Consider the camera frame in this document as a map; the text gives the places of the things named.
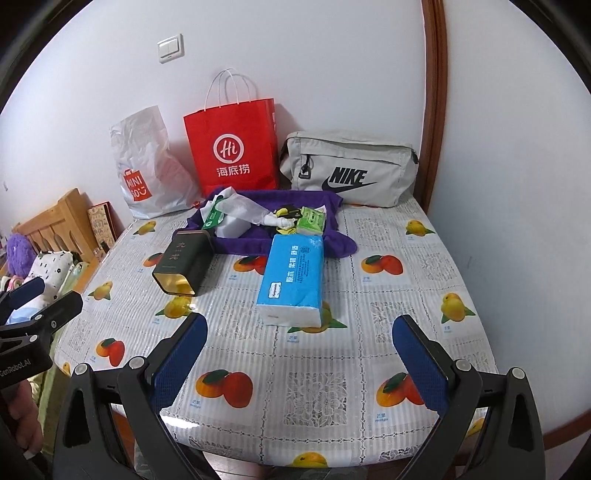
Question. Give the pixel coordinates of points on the dark green tea box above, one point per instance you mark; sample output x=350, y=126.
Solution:
x=185, y=262

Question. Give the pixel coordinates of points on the red paper shopping bag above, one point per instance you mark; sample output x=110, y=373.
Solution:
x=234, y=145

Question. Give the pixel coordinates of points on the brown wooden door frame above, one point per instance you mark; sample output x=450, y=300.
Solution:
x=436, y=96

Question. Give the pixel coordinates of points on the white wall switch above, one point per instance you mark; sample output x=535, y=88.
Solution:
x=170, y=48

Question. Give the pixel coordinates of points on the blue tissue pack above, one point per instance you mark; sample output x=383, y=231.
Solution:
x=290, y=294

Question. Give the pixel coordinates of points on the white spotted pillow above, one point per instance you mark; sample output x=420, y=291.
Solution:
x=52, y=268

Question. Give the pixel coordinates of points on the green wet wipes pack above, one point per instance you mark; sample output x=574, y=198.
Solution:
x=312, y=221

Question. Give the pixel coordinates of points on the small patterned box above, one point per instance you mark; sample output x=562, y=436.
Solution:
x=101, y=223

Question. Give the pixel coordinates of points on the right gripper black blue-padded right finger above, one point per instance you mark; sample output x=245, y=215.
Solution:
x=510, y=444

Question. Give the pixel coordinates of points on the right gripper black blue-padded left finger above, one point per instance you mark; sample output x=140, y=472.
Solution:
x=87, y=444

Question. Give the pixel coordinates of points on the yellow pouch with black straps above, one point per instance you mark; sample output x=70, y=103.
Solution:
x=289, y=215

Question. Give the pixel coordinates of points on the purple plush toy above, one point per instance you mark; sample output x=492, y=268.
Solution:
x=20, y=255

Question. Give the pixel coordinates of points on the person's left hand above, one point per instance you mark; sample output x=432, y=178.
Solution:
x=24, y=411

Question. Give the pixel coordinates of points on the purple towel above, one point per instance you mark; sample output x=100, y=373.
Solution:
x=257, y=240

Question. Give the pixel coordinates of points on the white glove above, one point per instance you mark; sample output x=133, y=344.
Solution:
x=241, y=207

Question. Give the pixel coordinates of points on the wooden bed headboard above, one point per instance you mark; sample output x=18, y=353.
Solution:
x=65, y=226

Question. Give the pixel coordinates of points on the grey Nike bag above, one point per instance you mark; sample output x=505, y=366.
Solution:
x=362, y=170

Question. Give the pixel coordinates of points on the white sponge block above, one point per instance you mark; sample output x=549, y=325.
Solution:
x=231, y=228

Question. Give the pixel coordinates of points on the dark green small packet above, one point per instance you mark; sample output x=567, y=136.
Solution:
x=211, y=215

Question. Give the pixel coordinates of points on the fruit print tablecloth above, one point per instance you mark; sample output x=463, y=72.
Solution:
x=328, y=396

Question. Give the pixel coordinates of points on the white plastic Miniso bag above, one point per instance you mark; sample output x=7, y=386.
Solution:
x=153, y=181

